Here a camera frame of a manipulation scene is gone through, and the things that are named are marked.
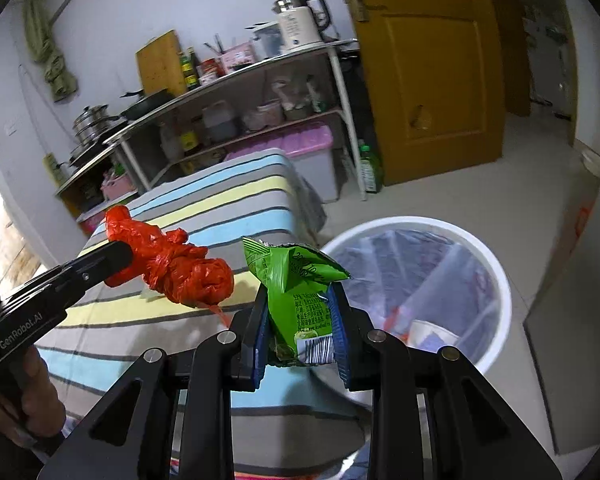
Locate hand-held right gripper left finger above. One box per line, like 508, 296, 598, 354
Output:
40, 290, 272, 480

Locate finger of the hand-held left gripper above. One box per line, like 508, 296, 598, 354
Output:
55, 241, 134, 311

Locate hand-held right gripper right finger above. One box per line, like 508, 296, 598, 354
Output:
327, 285, 563, 480

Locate green snack packet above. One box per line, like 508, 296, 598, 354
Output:
242, 236, 352, 367

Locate red plastic bag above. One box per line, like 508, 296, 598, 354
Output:
104, 205, 235, 329

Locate beige paper cup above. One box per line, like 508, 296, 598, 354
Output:
409, 319, 464, 357

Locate white trash bin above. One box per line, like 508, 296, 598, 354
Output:
319, 216, 514, 407

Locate person's left hand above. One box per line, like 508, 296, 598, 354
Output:
0, 349, 67, 444

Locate red snack wrapper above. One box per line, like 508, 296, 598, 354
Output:
386, 309, 412, 337

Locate wooden shelf unit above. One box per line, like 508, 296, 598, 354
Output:
55, 155, 147, 222

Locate pink plastic basket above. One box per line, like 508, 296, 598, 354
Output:
101, 172, 136, 201

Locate yellowish power strip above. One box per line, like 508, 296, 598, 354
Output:
44, 154, 64, 189

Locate induction cooker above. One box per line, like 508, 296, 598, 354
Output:
69, 140, 112, 167

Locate clear bin liner bag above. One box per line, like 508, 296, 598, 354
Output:
330, 230, 497, 361

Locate striped bed sheet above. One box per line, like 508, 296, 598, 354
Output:
35, 147, 376, 479

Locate steel steamer pot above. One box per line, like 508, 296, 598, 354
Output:
72, 105, 119, 149

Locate clear oil bottle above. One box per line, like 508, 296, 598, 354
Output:
160, 122, 184, 161

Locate soy sauce bottle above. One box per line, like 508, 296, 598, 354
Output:
180, 115, 204, 154

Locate black frying pan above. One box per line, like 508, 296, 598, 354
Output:
119, 89, 174, 120

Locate dark liquid jug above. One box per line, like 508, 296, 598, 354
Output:
201, 101, 239, 145

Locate green plastic bottle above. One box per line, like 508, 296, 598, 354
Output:
357, 145, 384, 195

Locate pink lid storage box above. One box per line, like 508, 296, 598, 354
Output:
225, 125, 342, 204

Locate yellow label sauce bottle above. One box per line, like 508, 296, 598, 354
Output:
179, 52, 194, 92

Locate wooden cutting board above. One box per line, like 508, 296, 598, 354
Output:
136, 30, 189, 97

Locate green hanging cloth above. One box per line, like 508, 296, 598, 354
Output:
22, 0, 79, 104

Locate dark sauce bottle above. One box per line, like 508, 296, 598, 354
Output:
187, 47, 202, 89

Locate pink lid white tub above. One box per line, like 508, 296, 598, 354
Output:
257, 101, 284, 129

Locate white metal shelf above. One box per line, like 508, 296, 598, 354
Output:
102, 38, 369, 202

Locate grey board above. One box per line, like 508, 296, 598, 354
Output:
522, 175, 600, 457

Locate pink utensil holder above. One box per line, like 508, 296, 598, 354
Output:
220, 42, 259, 74

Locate crumpled plastic bags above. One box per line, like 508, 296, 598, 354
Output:
272, 75, 331, 116

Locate clear storage container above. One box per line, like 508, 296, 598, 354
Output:
252, 22, 284, 61

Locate yellow wooden door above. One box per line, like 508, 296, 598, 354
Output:
332, 0, 507, 187

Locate white electric kettle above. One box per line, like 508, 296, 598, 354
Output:
272, 0, 331, 54

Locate metal door handle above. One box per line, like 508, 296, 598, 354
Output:
344, 0, 385, 24

